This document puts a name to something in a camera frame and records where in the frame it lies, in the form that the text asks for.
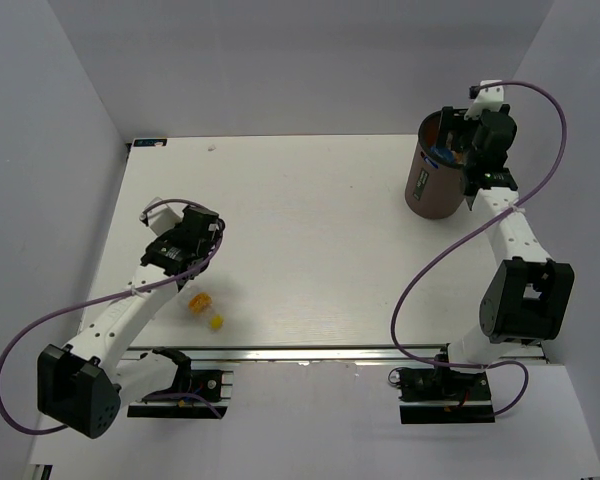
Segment blue corner sticker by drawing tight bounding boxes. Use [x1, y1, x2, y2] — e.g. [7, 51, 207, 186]
[132, 138, 167, 148]

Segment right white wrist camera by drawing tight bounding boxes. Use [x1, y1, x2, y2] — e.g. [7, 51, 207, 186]
[464, 80, 504, 120]

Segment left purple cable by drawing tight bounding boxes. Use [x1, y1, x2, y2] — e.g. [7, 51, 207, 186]
[0, 198, 229, 435]

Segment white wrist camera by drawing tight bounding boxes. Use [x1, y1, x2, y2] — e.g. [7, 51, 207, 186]
[139, 197, 181, 237]
[464, 80, 504, 120]

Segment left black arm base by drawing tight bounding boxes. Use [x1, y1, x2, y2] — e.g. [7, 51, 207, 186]
[113, 348, 233, 420]

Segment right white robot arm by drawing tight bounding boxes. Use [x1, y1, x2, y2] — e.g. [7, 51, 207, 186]
[431, 105, 575, 399]

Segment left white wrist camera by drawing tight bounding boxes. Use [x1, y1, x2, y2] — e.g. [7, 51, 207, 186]
[139, 197, 181, 237]

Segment blue label clear bottle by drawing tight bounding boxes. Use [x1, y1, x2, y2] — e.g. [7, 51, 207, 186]
[429, 145, 458, 165]

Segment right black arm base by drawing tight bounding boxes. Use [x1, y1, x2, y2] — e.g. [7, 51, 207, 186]
[388, 367, 495, 425]

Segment aluminium table rail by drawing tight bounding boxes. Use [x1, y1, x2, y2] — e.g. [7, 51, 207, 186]
[122, 346, 548, 364]

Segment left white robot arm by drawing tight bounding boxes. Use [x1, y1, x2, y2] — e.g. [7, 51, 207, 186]
[37, 201, 225, 439]

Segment brown plastic bin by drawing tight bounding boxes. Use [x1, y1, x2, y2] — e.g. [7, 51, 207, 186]
[404, 110, 464, 220]

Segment small yellow cap bottle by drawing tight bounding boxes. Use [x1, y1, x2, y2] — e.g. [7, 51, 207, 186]
[177, 283, 224, 331]

